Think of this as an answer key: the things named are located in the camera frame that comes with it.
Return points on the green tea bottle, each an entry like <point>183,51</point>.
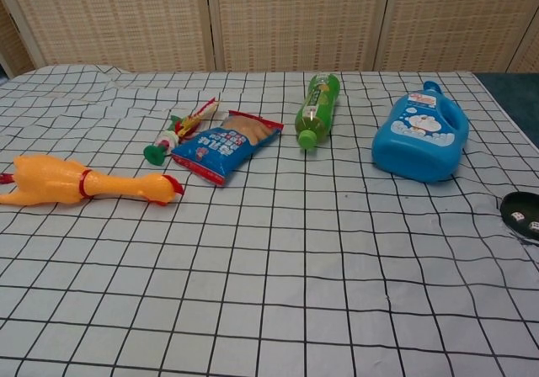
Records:
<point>316,112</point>

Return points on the blue cartoon detergent bottle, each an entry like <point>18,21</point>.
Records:
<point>417,150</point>

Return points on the black bowl with dice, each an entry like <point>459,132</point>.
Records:
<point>524,204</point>

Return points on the feather shuttlecock green base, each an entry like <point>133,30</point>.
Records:
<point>162,146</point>

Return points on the yellow rubber chicken toy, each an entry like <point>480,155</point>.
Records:
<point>50,179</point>

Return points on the woven bamboo folding screen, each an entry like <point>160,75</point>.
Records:
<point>295,19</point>

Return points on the white die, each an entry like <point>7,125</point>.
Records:
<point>516,216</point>
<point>534,226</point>

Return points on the black grid white tablecloth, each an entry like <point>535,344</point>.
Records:
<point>269,267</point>

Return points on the blue snack bag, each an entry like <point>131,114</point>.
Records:
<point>215,154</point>

